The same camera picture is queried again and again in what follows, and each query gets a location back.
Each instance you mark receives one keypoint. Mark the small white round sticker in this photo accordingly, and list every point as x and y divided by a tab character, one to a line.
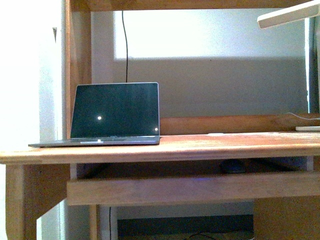
215	134

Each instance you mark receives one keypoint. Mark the dark grey computer mouse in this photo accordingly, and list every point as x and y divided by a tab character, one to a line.
232	166

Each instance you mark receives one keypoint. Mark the grey open laptop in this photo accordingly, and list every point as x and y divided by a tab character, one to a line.
113	114

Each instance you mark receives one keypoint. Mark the white desk lamp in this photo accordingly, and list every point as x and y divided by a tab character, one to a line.
309	12

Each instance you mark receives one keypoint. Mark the wooden pull-out keyboard tray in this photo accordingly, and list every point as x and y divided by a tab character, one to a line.
177	183

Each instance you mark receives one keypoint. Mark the wooden desk with hutch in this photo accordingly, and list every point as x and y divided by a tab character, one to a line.
37	178

